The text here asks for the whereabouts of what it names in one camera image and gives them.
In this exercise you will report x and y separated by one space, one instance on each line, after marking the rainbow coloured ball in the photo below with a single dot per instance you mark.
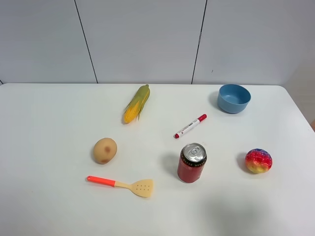
258 161

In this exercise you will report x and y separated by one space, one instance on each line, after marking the corn cob with husk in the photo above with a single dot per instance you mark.
136 105

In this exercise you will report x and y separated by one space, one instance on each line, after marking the red white marker pen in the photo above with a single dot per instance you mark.
190 126

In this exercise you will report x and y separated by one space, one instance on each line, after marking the red soda can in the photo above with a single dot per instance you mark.
193 157

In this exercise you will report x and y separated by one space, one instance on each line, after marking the brown potato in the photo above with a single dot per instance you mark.
104 150

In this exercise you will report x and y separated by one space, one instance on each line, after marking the blue bowl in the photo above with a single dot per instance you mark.
233 98

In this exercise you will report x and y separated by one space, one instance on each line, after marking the orange handled beige spatula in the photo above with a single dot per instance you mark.
142 188

